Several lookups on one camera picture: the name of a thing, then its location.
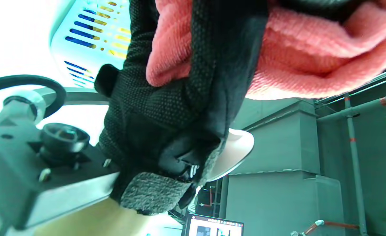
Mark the person's right forearm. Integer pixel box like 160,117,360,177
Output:
32,197,156,236

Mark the grey curved bar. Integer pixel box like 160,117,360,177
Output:
36,87,111,106

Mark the pink towel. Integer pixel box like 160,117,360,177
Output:
146,0,386,101

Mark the laptop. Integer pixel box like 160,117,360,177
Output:
184,213,245,236

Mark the grey horizontal pipe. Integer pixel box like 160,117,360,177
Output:
316,91,386,122

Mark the black camera cable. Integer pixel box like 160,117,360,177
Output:
0,75,67,127

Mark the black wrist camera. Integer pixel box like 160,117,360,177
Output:
0,123,120,236

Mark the red and white pipe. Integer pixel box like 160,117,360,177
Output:
291,220,360,236

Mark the white round disc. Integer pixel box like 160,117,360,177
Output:
206,128,255,183

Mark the white vented box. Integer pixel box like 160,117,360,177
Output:
49,0,132,89

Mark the grey vertical pipe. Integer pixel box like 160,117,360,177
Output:
343,94,368,236

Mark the grey air duct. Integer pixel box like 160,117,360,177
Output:
224,98,345,236

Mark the person's left hand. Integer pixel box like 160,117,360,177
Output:
275,0,356,22

